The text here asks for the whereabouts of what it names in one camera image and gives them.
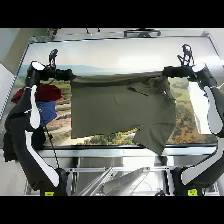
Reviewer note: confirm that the blue garment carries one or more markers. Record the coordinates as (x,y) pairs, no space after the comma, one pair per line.
(48,111)

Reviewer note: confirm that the olive green shirt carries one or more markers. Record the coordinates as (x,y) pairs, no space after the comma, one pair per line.
(116,106)

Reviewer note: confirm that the silver frame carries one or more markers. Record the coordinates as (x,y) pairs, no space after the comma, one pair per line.
(133,173)

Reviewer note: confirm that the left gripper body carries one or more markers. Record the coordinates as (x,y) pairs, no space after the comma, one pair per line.
(66,75)

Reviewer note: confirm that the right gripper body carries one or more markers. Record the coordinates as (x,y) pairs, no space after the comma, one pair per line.
(170,71)

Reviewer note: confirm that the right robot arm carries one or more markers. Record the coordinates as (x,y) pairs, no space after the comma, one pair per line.
(213,113)

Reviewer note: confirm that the red garment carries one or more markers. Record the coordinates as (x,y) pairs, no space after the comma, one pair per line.
(48,91)

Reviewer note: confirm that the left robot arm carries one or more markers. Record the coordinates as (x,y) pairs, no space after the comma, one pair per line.
(20,140)

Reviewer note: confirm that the black garment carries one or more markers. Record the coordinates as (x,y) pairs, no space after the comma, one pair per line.
(9,148)

